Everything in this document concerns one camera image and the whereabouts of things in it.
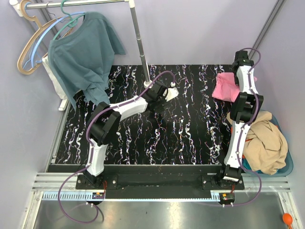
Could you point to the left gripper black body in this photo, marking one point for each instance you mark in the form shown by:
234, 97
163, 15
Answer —
160, 101

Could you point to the pink t-shirt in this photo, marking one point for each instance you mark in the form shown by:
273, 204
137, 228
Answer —
225, 88

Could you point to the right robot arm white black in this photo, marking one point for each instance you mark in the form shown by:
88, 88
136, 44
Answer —
244, 112

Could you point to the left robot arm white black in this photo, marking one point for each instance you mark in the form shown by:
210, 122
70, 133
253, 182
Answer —
105, 120

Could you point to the teal t-shirt on hanger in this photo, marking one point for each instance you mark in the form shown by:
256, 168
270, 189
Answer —
83, 60

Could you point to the beige garment in basket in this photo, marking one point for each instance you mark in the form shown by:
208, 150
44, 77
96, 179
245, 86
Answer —
267, 145

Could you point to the green hanger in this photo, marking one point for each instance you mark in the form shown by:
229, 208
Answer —
70, 20

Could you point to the blue laundry basket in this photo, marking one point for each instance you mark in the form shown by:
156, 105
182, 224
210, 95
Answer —
286, 167

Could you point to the orange ball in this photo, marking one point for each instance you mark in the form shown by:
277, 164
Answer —
288, 220

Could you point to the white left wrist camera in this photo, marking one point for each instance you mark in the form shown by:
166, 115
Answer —
171, 92

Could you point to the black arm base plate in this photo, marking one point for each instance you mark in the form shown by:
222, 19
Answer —
148, 183

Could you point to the white slotted cable duct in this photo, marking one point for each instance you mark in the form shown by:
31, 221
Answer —
69, 196

